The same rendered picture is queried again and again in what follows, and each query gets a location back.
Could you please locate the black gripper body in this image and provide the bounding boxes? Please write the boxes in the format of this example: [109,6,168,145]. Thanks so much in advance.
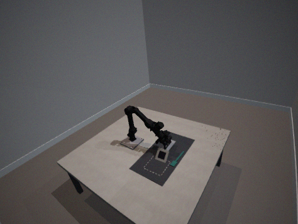
[155,130,170,144]

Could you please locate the black flat mat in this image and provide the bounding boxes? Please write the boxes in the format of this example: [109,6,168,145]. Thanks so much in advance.
[129,132,195,187]

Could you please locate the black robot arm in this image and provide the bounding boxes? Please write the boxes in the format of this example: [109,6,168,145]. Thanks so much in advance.
[124,106,164,142]

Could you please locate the beige square tile with dark square centre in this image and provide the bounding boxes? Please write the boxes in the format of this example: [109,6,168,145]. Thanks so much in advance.
[155,148,169,163]

